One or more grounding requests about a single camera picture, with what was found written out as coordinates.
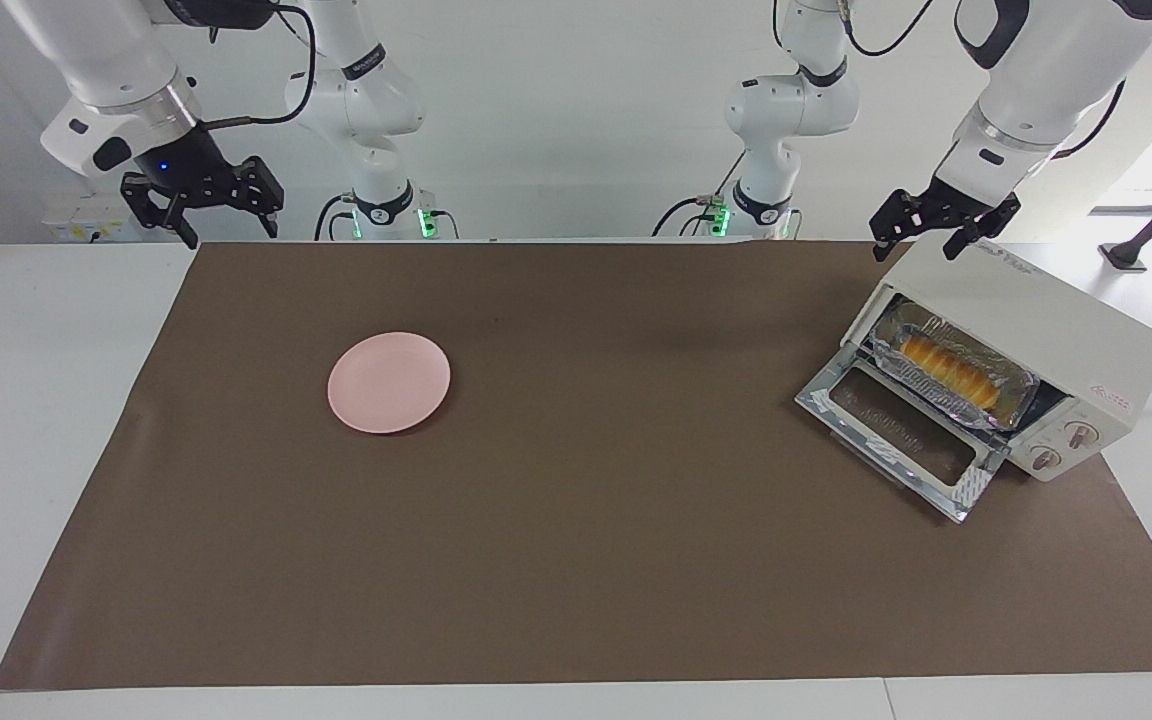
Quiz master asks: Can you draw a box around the crinkled aluminium foil tray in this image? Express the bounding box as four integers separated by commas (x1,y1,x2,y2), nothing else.
866,298,1040,433

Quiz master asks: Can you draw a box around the black right base cable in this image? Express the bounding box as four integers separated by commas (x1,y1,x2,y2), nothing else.
314,193,357,242

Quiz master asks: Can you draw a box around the pink round plate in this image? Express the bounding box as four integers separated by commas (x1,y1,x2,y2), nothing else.
327,332,452,435

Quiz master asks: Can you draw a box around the brown paper table mat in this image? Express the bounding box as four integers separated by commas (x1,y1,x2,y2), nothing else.
0,240,1152,691

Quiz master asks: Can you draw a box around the sliced orange yellow bread loaf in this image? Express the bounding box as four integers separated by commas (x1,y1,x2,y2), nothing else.
894,335,1002,413

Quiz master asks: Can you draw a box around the glass oven door metal frame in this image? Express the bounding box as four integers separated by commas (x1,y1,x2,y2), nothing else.
796,358,1009,524

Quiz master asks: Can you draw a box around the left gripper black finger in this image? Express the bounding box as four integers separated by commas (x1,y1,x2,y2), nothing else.
944,197,1023,261
870,190,927,263

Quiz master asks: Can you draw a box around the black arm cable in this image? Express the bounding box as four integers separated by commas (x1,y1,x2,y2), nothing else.
841,0,1129,161
198,0,322,131

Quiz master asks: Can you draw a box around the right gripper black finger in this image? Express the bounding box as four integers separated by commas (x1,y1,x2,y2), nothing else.
236,157,285,239
121,174,199,251

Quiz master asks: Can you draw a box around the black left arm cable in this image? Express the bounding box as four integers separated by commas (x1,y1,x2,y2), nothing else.
841,0,1129,161

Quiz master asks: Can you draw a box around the black left base cable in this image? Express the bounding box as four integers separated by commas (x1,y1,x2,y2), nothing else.
652,150,749,238

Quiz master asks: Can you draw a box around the black base cable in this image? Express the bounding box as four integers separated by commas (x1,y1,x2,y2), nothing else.
652,150,749,238
314,193,357,242

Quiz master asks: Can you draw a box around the cream white toaster oven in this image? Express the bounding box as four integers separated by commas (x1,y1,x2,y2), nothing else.
841,235,1152,483

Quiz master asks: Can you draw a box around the white power socket box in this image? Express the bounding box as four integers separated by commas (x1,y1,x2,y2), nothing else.
44,195,135,244

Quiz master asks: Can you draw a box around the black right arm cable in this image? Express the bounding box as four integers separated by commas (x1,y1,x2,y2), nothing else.
198,0,322,131

